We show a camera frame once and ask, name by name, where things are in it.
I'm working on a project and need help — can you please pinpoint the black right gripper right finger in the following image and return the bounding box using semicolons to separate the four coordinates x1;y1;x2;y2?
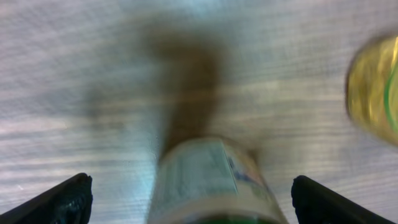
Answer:
291;175;395;224

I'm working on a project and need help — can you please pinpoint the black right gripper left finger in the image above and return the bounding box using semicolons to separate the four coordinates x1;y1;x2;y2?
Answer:
1;173;93;224

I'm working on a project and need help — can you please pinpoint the green lidded jar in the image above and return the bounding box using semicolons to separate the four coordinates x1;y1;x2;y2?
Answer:
147;138;287;223

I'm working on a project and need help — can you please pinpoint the yellow dish soap bottle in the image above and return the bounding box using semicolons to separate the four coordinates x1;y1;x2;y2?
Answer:
346;35;397;146

